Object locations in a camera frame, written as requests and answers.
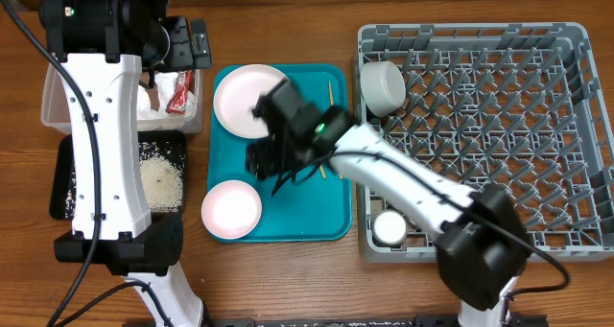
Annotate grey dishwasher rack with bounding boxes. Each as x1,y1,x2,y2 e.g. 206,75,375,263
354,22,613,262

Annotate right wooden chopstick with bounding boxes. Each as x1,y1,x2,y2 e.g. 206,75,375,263
328,81,343,179

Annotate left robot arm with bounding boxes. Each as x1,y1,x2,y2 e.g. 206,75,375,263
38,0,207,326

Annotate grey bowl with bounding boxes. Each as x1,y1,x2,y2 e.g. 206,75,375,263
360,61,406,117

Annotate red snack wrapper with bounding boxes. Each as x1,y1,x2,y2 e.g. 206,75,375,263
166,70,194,115

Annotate left wooden chopstick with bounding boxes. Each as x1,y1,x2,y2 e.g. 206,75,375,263
319,165,327,179

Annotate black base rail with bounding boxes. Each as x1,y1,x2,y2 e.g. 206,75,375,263
122,313,550,327

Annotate pile of white rice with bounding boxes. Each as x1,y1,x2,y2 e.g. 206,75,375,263
64,142,186,219

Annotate white cup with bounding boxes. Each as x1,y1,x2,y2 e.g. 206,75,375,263
371,210,408,247

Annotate clear plastic waste bin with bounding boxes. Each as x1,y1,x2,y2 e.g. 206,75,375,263
40,65,203,134

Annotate large white plate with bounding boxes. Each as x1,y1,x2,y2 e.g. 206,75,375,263
213,64,286,139

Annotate wooden chopstick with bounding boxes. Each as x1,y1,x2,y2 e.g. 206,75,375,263
319,165,327,179
328,81,343,179

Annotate small white plate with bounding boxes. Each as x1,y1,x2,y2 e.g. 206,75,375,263
201,180,263,240

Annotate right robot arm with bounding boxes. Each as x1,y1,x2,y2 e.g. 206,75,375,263
246,79,530,326

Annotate black food waste tray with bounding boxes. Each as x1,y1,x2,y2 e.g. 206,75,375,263
49,130,187,221

